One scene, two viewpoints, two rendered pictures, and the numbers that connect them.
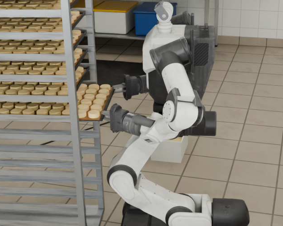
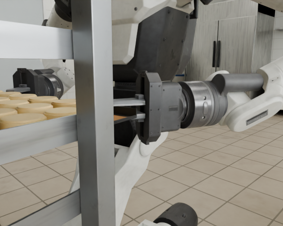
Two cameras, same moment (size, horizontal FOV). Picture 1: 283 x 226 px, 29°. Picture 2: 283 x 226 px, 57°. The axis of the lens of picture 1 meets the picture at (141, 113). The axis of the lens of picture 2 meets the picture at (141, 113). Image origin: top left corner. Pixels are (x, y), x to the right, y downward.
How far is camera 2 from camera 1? 217 cm
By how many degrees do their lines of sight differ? 60
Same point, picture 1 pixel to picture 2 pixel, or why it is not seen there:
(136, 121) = (234, 83)
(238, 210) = (192, 213)
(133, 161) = not seen: hidden behind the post
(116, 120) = (166, 105)
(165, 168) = not seen: outside the picture
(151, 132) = (282, 89)
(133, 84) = (40, 84)
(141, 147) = (126, 177)
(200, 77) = (188, 35)
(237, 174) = not seen: hidden behind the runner
